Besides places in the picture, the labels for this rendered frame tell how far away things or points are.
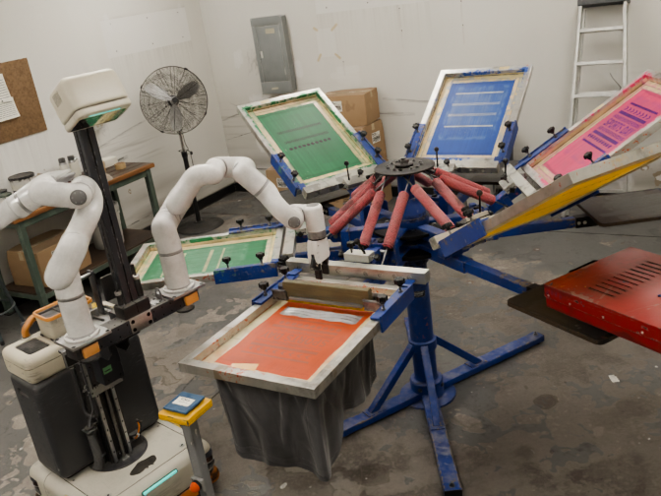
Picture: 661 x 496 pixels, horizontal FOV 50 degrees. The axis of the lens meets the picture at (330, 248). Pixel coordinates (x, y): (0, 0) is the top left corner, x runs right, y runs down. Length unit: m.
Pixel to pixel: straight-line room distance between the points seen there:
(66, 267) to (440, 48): 4.97
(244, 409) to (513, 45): 4.68
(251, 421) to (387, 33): 4.95
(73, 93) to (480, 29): 4.79
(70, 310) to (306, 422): 0.92
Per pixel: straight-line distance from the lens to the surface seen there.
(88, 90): 2.47
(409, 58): 6.99
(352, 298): 2.82
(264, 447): 2.78
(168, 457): 3.45
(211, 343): 2.74
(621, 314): 2.42
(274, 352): 2.65
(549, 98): 6.63
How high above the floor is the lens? 2.21
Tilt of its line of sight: 21 degrees down
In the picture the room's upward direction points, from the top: 8 degrees counter-clockwise
